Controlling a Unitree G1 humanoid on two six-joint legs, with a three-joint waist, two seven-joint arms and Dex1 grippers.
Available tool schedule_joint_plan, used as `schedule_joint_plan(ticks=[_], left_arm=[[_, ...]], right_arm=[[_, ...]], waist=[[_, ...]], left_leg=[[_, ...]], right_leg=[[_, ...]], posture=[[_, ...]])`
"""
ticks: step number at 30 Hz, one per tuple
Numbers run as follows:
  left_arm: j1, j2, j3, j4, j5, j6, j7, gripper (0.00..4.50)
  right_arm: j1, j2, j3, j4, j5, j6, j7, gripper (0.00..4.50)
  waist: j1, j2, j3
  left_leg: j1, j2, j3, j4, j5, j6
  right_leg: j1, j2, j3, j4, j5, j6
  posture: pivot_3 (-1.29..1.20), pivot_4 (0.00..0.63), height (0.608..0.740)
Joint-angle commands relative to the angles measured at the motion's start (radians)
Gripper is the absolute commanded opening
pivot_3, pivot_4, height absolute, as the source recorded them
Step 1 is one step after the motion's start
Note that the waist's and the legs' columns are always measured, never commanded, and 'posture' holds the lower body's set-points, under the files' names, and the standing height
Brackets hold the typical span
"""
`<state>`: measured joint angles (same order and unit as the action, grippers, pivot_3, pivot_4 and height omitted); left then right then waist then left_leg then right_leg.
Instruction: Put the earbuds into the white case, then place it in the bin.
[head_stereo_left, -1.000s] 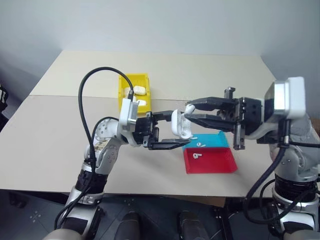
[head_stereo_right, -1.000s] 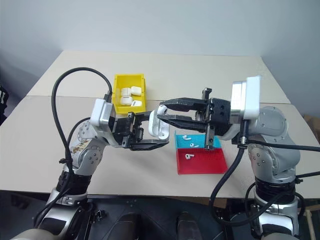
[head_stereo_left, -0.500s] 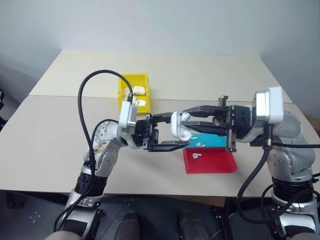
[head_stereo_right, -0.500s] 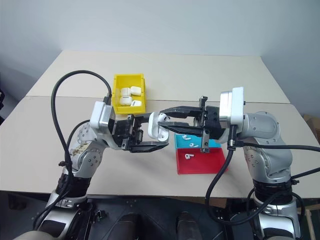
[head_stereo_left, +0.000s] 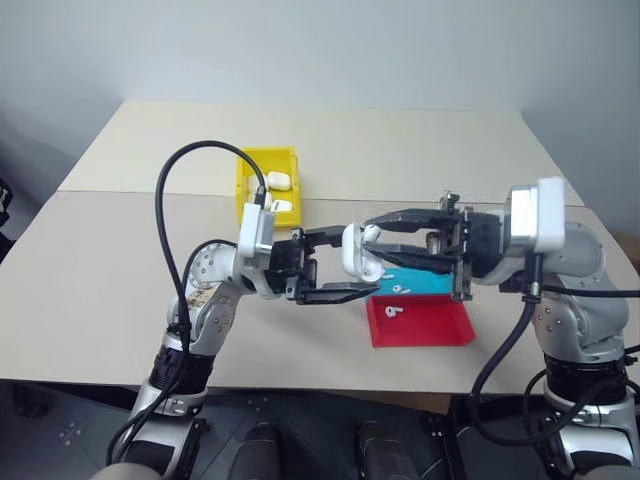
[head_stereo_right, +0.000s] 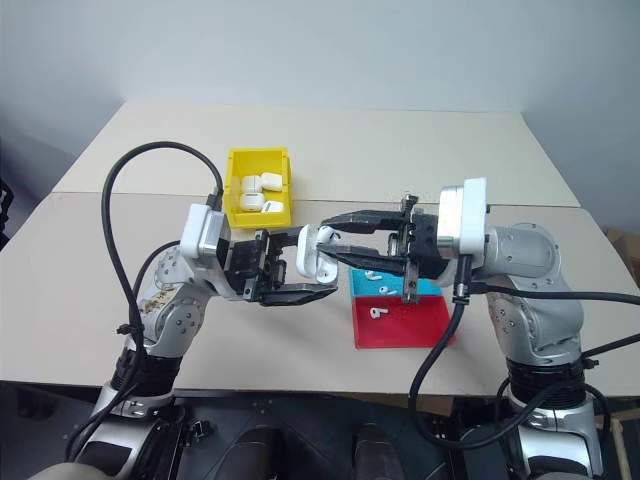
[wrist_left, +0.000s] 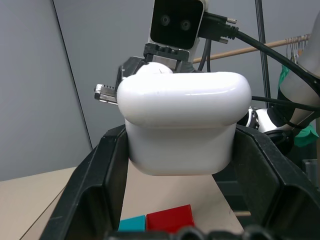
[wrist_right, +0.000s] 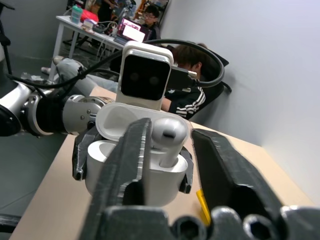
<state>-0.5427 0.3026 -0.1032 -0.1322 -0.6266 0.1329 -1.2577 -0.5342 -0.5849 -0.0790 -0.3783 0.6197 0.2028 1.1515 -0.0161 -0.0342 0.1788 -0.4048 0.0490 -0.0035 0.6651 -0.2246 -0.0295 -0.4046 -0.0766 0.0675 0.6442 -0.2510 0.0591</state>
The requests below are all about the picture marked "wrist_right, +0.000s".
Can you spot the grey trouser legs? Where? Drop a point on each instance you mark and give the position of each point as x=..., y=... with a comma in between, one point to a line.
x=72, y=70

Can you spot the white earbud charging case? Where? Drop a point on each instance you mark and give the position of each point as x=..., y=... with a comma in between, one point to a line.
x=162, y=185

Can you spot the person with glasses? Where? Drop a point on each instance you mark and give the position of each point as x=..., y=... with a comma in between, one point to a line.
x=150, y=17

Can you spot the black stand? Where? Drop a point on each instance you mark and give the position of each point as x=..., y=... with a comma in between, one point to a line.
x=5, y=37

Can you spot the white office table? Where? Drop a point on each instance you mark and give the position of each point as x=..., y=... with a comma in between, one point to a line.
x=75, y=27

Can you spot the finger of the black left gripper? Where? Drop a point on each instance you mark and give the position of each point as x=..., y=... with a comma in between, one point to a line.
x=81, y=155
x=188, y=175

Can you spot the person in striped black jacket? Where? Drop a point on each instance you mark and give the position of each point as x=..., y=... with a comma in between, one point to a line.
x=186, y=100

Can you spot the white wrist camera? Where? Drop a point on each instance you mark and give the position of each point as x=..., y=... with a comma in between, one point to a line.
x=143, y=75

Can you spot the open laptop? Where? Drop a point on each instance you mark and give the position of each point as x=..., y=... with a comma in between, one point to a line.
x=132, y=31

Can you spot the black office chair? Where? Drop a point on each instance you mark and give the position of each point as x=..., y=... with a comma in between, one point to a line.
x=215, y=95

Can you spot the white earbud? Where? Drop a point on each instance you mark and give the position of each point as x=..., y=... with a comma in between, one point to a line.
x=172, y=130

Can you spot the yellow bin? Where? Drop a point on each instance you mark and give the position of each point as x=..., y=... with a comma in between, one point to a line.
x=204, y=207

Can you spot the teal lidded container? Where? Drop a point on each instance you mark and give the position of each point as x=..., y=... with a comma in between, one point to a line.
x=75, y=13

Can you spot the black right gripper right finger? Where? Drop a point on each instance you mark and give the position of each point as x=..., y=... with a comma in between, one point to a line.
x=225, y=170

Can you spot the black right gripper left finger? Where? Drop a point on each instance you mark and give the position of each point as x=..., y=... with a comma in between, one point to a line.
x=120, y=170

